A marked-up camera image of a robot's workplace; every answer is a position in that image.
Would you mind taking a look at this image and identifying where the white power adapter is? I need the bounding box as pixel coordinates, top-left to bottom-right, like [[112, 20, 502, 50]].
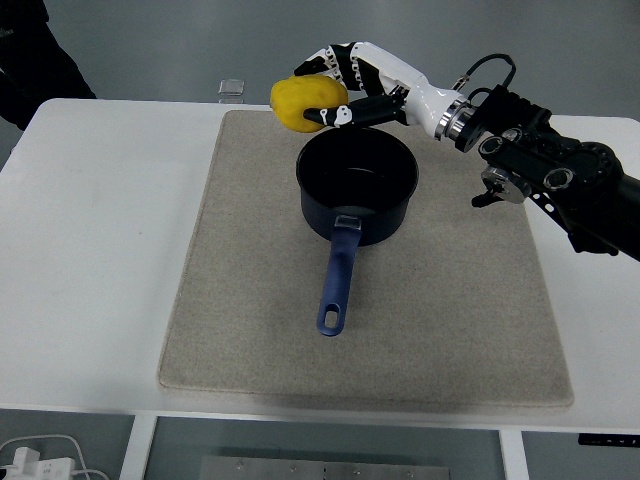
[[0, 446, 76, 480]]

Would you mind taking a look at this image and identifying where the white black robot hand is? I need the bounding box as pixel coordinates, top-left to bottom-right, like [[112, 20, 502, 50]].
[[293, 39, 464, 139]]

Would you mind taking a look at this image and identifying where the beige fabric mat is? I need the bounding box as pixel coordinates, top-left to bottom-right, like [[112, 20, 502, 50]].
[[156, 109, 575, 407]]

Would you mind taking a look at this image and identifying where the white table leg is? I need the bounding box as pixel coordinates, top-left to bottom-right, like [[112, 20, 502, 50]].
[[498, 427, 532, 480], [118, 412, 160, 480]]

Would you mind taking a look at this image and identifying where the white cable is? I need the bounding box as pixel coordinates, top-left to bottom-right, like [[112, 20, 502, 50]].
[[0, 434, 109, 480]]

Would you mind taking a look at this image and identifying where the black table control panel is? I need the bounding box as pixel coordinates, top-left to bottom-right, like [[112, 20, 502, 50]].
[[578, 433, 640, 446]]

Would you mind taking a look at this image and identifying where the person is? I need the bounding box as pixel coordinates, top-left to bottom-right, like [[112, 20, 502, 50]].
[[0, 0, 97, 132]]

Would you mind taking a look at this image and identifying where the small grey floor box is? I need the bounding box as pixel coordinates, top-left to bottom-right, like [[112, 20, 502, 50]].
[[217, 78, 247, 105]]

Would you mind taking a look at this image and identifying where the blue pot with handle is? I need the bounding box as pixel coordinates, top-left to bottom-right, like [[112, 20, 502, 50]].
[[296, 126, 420, 337]]

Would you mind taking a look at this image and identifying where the grey metal plate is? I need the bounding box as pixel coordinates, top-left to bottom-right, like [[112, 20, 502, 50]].
[[199, 455, 450, 480]]

